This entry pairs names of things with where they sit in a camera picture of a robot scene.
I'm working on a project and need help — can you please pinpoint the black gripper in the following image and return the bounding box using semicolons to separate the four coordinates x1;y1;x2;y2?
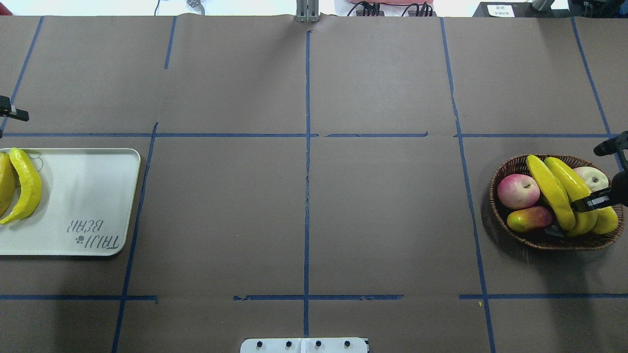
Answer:
572;130;628;212

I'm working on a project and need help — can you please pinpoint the yellow banana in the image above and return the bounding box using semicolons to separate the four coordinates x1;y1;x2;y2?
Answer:
544;157;599;237
0;152;16;217
1;148;43;224
525;154;576;231

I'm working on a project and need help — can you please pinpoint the pink white apple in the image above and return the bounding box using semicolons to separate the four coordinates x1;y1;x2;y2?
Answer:
574;167;609;192

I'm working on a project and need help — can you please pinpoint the red yellow mango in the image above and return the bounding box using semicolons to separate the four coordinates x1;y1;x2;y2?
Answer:
506;206;554;233

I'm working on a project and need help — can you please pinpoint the red pink apple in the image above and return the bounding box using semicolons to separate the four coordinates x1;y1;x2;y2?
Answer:
497;174;541;210

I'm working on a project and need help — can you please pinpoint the white bear print tray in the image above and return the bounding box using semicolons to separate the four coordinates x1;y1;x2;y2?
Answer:
0;148;141;256

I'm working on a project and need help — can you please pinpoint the pink plastic bin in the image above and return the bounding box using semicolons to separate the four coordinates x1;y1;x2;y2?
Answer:
366;0;434;6

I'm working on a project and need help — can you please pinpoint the aluminium frame post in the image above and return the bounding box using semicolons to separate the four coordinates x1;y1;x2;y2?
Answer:
295;0;320;23

